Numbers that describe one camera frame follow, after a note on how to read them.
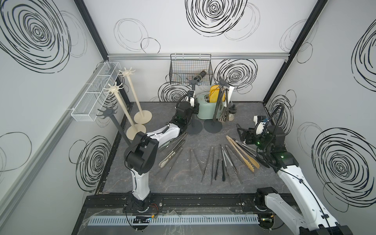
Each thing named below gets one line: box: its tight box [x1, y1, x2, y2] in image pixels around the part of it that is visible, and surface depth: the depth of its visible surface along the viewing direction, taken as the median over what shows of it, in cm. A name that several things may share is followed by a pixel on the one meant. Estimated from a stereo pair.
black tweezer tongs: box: [214, 143, 226, 182], surface depth 86 cm
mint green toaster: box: [196, 92, 226, 120], surface depth 101 cm
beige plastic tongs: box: [225, 135, 260, 172], surface depth 91 cm
